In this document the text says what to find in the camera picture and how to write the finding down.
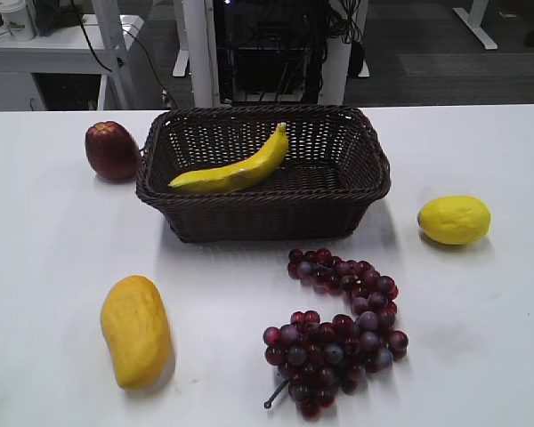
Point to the white side table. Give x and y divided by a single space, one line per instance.
65 52

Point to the white desk foot right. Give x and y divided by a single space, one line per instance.
473 18

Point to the orange yellow mango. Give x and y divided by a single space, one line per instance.
136 329

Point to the yellow banana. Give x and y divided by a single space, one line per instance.
240 175

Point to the white desk leg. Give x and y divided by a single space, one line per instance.
196 55

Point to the white paper cup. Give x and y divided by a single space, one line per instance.
18 19

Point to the red grape bunch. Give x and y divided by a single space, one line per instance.
316 359

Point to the red apple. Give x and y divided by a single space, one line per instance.
112 151

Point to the black equipment rack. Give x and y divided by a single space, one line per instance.
270 51

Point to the dark brown wicker basket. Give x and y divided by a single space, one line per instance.
333 171

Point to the yellow lemon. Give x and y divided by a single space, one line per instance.
454 220

